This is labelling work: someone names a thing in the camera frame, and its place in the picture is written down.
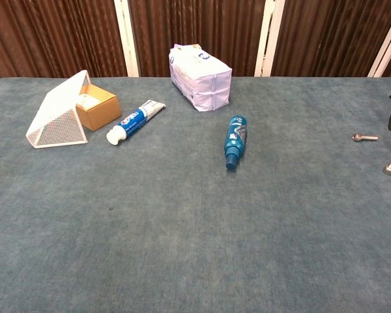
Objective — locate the blue white toothpaste tube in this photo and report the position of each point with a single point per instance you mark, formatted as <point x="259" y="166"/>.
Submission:
<point x="133" y="120"/>

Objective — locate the brown cardboard box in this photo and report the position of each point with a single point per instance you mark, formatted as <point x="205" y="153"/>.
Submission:
<point x="99" y="114"/>

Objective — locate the white tissue pack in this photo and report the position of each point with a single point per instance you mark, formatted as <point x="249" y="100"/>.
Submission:
<point x="198" y="78"/>

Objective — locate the white item inside cardboard box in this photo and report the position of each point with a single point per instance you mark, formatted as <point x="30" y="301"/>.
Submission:
<point x="88" y="100"/>

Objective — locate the blue spray bottle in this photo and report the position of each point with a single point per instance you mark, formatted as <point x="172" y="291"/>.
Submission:
<point x="235" y="137"/>

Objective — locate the white screen frame post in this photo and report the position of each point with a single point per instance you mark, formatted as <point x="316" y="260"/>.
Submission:
<point x="386" y="45"/>
<point x="126" y="36"/>
<point x="268" y="39"/>

